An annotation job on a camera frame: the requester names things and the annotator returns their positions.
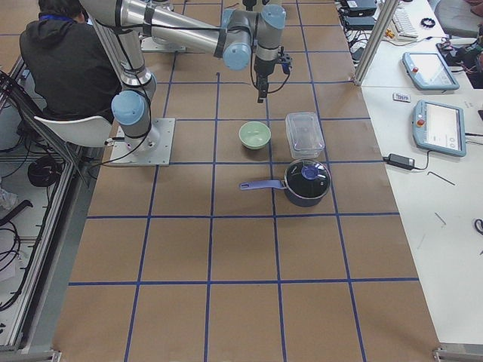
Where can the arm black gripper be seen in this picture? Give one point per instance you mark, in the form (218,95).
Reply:
(262,69)

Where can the green bowl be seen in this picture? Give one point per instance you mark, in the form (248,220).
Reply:
(254,135)

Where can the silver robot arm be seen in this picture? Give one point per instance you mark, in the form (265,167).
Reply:
(128,29)

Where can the clear plastic food container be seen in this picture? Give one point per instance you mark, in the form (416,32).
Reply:
(304,134)

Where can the blue pot with glass lid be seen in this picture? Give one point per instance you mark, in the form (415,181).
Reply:
(305,182)

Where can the black power adapter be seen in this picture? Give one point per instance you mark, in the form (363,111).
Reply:
(399,161)

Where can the upper teach pendant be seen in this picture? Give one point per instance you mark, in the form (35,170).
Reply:
(429,72)

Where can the teach pendant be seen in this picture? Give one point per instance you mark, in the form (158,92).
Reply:
(429,72)
(440,128)

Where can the white chair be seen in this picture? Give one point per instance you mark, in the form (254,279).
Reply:
(88,132)

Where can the lower teach pendant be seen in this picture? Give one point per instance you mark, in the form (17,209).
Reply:
(440,128)

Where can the person in black hoodie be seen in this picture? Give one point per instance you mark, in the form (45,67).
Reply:
(69,65)

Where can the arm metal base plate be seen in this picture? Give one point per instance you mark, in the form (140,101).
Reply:
(154,150)

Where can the aluminium frame post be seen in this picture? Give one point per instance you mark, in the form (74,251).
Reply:
(383,20)

